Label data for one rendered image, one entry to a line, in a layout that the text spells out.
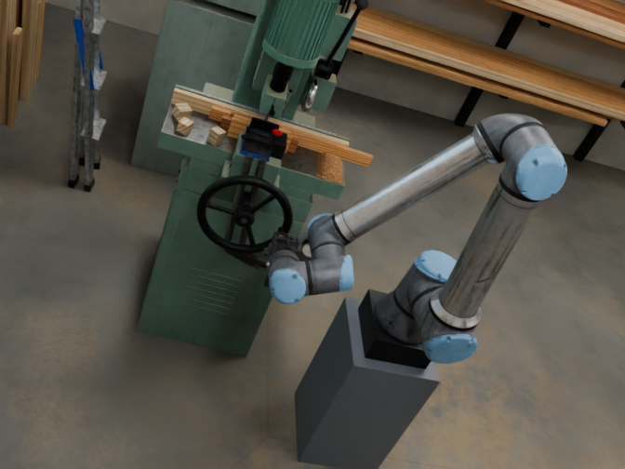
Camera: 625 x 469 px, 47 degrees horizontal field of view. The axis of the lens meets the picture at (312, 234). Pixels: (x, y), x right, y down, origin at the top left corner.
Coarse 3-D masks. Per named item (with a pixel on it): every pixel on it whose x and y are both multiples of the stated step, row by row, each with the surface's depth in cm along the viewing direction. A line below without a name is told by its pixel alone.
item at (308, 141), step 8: (216, 112) 230; (224, 112) 230; (216, 120) 232; (296, 136) 235; (304, 136) 236; (304, 144) 237; (312, 144) 237; (320, 144) 237; (328, 144) 237; (336, 144) 239; (320, 152) 239; (328, 152) 239; (336, 152) 239; (344, 152) 239; (352, 152) 239; (360, 152) 240; (352, 160) 241; (360, 160) 241; (368, 160) 241
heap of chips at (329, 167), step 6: (318, 156) 236; (324, 156) 233; (330, 156) 232; (336, 156) 234; (318, 162) 233; (324, 162) 230; (330, 162) 230; (336, 162) 231; (318, 168) 230; (324, 168) 228; (330, 168) 228; (336, 168) 229; (318, 174) 228; (324, 174) 228; (330, 174) 228; (336, 174) 228; (330, 180) 228; (336, 180) 229; (342, 180) 231
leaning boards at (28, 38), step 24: (0, 0) 300; (24, 0) 324; (0, 24) 307; (24, 24) 332; (0, 48) 314; (24, 48) 339; (0, 72) 321; (24, 72) 347; (0, 96) 329; (24, 96) 355; (0, 120) 337
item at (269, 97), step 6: (270, 78) 230; (264, 84) 233; (264, 90) 226; (270, 90) 224; (264, 96) 222; (270, 96) 222; (276, 96) 222; (282, 96) 223; (264, 102) 223; (270, 102) 223; (276, 102) 223; (282, 102) 223; (264, 108) 224; (270, 108) 224; (276, 108) 224; (282, 108) 224; (276, 114) 226
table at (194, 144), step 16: (176, 128) 221; (192, 128) 224; (208, 128) 227; (160, 144) 220; (176, 144) 220; (192, 144) 220; (208, 144) 220; (224, 144) 223; (208, 160) 223; (224, 160) 223; (288, 160) 229; (304, 160) 232; (224, 176) 216; (288, 176) 227; (304, 176) 227; (320, 192) 230; (336, 192) 230
